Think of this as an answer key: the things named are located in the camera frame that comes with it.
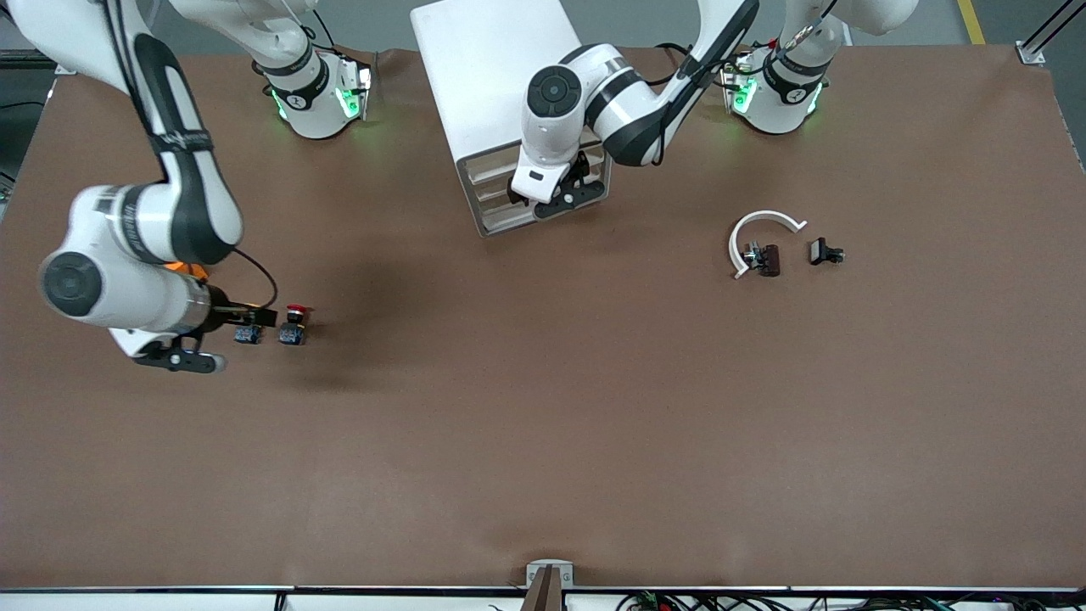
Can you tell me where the red mushroom push button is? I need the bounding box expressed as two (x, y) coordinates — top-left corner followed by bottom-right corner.
(279, 304), (311, 346)

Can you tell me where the white drawer cabinet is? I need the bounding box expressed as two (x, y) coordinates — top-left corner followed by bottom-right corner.
(411, 0), (613, 238)

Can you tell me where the brown table cover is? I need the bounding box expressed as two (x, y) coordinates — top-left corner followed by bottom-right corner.
(0, 44), (1086, 591)

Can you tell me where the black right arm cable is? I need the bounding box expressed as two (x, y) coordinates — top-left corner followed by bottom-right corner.
(222, 246), (280, 329)

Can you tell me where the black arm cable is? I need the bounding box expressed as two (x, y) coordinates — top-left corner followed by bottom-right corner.
(649, 41), (769, 167)
(222, 246), (280, 329)

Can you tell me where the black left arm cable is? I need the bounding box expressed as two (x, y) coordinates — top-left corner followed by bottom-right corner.
(649, 41), (769, 167)

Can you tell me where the white half-ring clamp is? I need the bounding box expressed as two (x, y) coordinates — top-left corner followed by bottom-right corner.
(730, 210), (808, 280)

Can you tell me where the silver table edge bracket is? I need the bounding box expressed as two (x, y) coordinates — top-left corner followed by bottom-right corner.
(526, 560), (574, 588)

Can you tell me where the brown post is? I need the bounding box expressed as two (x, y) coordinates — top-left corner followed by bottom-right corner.
(522, 567), (565, 611)

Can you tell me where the aluminium frame post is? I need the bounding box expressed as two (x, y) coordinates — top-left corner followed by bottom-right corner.
(1016, 0), (1086, 66)

